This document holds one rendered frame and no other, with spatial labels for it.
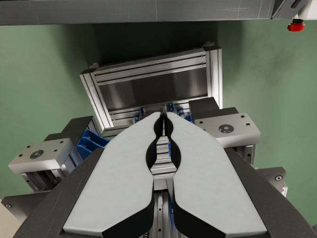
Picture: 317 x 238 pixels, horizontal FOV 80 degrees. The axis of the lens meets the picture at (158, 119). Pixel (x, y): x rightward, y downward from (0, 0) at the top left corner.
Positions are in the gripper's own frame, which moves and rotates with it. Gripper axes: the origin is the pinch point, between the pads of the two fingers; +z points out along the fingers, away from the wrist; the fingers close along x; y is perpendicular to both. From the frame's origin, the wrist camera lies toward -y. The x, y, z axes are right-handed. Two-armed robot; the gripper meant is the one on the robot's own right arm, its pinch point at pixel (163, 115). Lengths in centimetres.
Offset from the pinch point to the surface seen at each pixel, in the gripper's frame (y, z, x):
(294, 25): 0, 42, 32
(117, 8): -5.3, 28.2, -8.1
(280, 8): -4.8, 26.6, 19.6
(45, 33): 11, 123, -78
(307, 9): -4.5, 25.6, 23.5
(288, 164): 129, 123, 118
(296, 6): -5.0, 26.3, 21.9
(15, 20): -3.9, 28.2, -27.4
